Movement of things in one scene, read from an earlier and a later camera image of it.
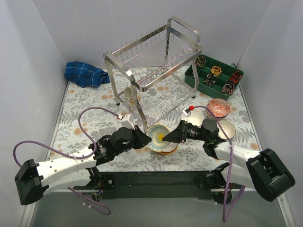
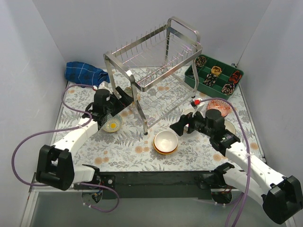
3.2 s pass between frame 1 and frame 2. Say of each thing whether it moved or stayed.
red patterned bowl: stayed
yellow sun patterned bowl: moved
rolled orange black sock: stayed
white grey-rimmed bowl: moved
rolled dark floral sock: stayed
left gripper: moved
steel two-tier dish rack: stayed
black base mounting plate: stayed
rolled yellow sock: stayed
